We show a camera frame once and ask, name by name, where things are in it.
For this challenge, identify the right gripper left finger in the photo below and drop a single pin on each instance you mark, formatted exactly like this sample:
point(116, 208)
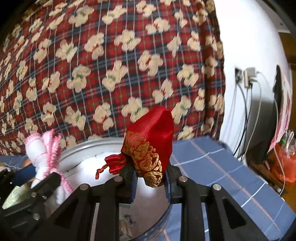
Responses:
point(126, 185)

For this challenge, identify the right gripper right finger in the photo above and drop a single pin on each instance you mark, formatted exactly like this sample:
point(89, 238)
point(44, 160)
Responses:
point(173, 177)

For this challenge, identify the red gold satin pouch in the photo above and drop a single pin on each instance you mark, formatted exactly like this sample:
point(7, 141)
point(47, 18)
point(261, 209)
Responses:
point(147, 147)

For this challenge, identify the pink white towel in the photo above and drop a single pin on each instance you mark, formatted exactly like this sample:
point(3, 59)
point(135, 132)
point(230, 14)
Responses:
point(44, 152)

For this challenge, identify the blue plaid table cloth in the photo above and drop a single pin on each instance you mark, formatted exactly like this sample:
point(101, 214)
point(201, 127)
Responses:
point(207, 212)

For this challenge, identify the orange plastic bag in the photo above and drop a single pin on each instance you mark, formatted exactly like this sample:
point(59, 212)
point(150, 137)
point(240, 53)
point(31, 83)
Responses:
point(282, 163)

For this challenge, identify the red plaid bear blanket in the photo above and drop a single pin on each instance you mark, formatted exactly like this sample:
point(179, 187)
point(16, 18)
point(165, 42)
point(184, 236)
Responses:
point(89, 69)

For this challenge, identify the pink patterned hanging cloth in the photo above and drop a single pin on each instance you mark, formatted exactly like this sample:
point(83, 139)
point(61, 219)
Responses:
point(282, 109)

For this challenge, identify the wall power socket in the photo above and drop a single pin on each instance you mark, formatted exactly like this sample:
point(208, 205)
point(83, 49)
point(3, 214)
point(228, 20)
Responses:
point(241, 76)

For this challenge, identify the white wall charger plug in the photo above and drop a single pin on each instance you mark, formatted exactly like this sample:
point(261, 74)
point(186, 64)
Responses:
point(251, 72)

